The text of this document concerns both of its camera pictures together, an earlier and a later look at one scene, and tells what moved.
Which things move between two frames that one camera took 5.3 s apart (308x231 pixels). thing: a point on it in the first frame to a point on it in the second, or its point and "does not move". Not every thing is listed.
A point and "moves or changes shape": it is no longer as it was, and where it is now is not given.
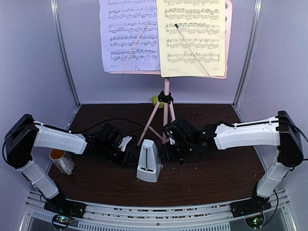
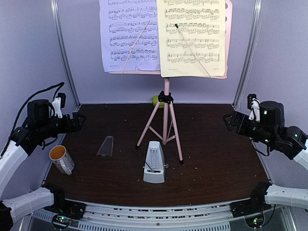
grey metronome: [149, 168] moves or changes shape
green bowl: [155, 100] does not move
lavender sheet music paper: [122, 22] does not move
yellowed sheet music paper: [202, 23] does not move
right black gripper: [168, 155] to [236, 116]
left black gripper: [125, 160] to [76, 126]
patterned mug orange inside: [62, 160] does not move
